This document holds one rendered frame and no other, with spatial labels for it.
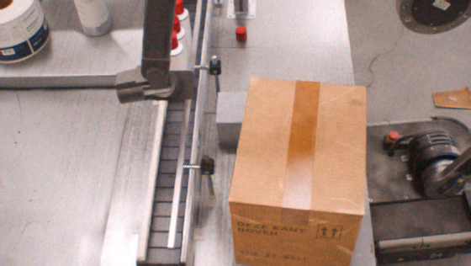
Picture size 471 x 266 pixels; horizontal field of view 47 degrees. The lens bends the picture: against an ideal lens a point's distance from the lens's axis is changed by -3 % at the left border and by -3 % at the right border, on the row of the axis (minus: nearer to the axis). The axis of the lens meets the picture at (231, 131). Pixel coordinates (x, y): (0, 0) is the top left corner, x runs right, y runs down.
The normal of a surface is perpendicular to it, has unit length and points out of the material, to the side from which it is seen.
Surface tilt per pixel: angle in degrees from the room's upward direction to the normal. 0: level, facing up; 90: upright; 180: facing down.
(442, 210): 0
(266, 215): 90
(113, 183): 0
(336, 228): 90
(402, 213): 0
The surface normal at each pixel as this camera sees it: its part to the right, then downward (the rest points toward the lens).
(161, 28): 0.11, 0.78
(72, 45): -0.06, -0.61
